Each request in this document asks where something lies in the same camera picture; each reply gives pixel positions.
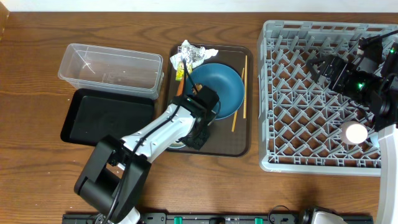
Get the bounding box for wooden chopstick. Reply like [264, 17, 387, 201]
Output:
[243, 55, 248, 119]
[231, 67, 246, 133]

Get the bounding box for brown mushroom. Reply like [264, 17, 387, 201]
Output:
[192, 83, 203, 95]

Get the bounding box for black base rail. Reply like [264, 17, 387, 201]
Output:
[62, 213, 374, 224]

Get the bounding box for crumpled foil wrapper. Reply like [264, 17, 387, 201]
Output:
[170, 40, 206, 70]

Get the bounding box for brown serving tray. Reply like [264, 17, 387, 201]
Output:
[167, 44, 253, 157]

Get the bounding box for black waste tray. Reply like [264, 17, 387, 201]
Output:
[60, 88, 155, 146]

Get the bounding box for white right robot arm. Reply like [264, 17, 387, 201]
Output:
[306, 35, 397, 223]

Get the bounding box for orange carrot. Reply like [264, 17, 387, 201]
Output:
[176, 78, 185, 96]

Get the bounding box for grey dishwasher rack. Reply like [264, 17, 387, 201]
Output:
[257, 20, 397, 176]

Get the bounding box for light blue cup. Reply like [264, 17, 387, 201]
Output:
[369, 132, 379, 148]

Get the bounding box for light blue bowl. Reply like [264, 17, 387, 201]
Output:
[168, 141, 185, 149]

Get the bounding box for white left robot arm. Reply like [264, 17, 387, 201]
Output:
[74, 77, 221, 223]

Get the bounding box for dark blue plate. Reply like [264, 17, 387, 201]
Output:
[190, 63, 244, 119]

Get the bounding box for crumpled white tissue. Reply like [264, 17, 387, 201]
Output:
[205, 49, 218, 59]

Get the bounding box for pink cup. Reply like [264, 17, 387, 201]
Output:
[339, 121, 368, 145]

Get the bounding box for yellow snack wrapper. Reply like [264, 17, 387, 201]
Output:
[175, 61, 185, 81]

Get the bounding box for clear plastic bin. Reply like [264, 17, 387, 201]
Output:
[58, 44, 164, 100]

